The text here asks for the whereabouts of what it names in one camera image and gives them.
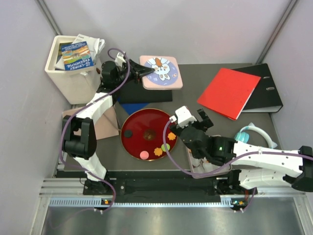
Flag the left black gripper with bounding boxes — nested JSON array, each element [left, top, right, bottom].
[[114, 59, 155, 87]]

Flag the silver tin lid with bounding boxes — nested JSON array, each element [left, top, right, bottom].
[[139, 55, 183, 90]]

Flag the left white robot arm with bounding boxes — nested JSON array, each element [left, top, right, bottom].
[[61, 51, 155, 195]]

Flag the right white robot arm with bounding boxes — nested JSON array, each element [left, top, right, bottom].
[[157, 106, 313, 194]]

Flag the black folder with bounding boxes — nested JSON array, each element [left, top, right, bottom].
[[118, 82, 173, 104]]

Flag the blue folder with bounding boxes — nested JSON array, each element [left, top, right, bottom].
[[117, 98, 149, 115]]

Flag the red folder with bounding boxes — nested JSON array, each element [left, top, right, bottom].
[[197, 68, 261, 120]]

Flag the orange flower cookie right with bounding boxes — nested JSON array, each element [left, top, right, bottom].
[[167, 132, 176, 141]]

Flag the orange flower cookie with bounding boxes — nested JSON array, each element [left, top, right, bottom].
[[154, 148, 163, 157], [167, 132, 176, 141]]

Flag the teal macaron upper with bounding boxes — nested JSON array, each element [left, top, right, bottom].
[[234, 122, 278, 149]]

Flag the cookie tin with paper cups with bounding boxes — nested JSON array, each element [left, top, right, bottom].
[[186, 147, 219, 179]]

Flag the green sandwich cookie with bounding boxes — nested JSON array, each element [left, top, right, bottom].
[[161, 143, 170, 152]]

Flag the white paper stack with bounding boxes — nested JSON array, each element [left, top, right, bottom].
[[54, 34, 105, 71]]

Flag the orange flower cookie lower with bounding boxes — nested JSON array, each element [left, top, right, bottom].
[[154, 148, 163, 157]]

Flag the red round lacquer tray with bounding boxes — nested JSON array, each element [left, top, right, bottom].
[[121, 108, 178, 161]]

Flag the black sandwich cookie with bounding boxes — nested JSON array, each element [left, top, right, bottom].
[[124, 130, 133, 138]]

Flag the white storage bin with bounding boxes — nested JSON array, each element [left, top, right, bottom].
[[45, 35, 102, 104]]

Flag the pink notebook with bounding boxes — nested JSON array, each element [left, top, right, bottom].
[[62, 105, 119, 140]]

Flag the blue illustrated booklet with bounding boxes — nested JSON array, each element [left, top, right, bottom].
[[61, 41, 94, 71]]

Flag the pink sandwich cookie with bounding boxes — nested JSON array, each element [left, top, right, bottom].
[[139, 151, 149, 160]]

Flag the black ring binder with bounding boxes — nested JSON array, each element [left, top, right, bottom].
[[234, 63, 283, 113]]

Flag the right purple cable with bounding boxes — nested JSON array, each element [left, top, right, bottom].
[[163, 118, 313, 213]]

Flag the purple cable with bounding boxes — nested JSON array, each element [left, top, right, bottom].
[[163, 118, 313, 213], [46, 47, 130, 230]]

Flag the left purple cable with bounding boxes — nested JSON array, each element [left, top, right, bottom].
[[46, 47, 130, 230]]

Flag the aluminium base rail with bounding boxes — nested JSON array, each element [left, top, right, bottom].
[[39, 178, 277, 209]]

